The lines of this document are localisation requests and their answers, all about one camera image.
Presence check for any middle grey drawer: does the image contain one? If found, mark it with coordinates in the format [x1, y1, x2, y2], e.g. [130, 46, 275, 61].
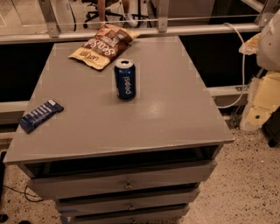
[56, 185, 200, 216]

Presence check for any grey drawer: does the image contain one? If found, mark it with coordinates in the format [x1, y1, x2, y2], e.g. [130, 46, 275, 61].
[56, 185, 200, 216]
[28, 159, 217, 200]
[60, 204, 189, 224]

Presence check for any blue snack bar wrapper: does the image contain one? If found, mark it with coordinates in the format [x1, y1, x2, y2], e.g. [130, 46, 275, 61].
[19, 99, 64, 134]

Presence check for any white cable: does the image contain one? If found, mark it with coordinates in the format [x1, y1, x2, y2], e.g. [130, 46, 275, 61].
[217, 22, 248, 109]

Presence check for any blue pepsi can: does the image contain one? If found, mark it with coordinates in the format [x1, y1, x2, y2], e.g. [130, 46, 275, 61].
[114, 59, 136, 100]

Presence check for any black floor cable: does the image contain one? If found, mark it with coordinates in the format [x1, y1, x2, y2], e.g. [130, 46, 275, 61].
[2, 184, 44, 203]

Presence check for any grey drawer cabinet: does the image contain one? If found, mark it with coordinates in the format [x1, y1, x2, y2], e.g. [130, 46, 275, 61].
[3, 36, 235, 224]

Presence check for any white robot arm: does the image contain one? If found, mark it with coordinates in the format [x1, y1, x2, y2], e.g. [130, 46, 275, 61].
[239, 10, 280, 131]

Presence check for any brown chip bag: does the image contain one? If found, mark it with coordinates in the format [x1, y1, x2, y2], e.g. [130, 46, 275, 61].
[69, 24, 139, 70]

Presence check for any metal railing frame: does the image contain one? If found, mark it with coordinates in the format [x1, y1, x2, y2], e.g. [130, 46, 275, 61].
[0, 0, 280, 46]

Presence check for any black office chair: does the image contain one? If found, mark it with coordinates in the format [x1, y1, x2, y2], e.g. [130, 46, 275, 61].
[81, 0, 149, 29]

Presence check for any bottom grey drawer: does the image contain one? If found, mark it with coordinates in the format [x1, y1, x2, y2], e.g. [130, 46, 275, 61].
[60, 204, 189, 224]

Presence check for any top grey drawer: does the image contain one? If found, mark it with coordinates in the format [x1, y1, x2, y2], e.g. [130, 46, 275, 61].
[28, 159, 217, 200]

